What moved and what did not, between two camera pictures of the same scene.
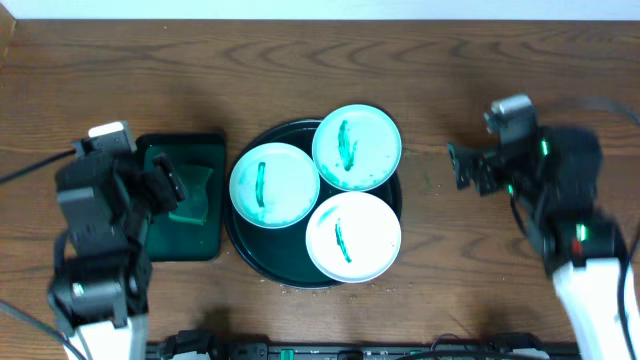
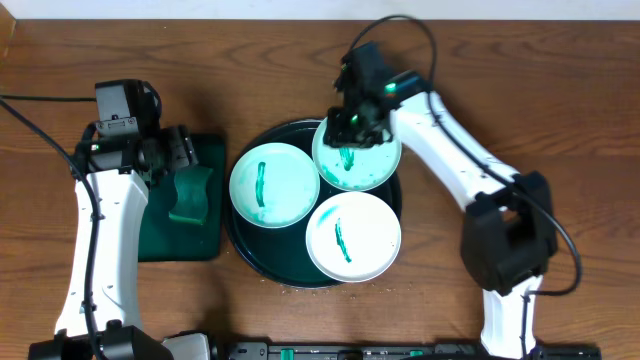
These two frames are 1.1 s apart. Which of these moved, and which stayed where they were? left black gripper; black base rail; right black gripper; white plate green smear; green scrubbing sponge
Moved: right black gripper; left black gripper
Stayed: green scrubbing sponge; white plate green smear; black base rail
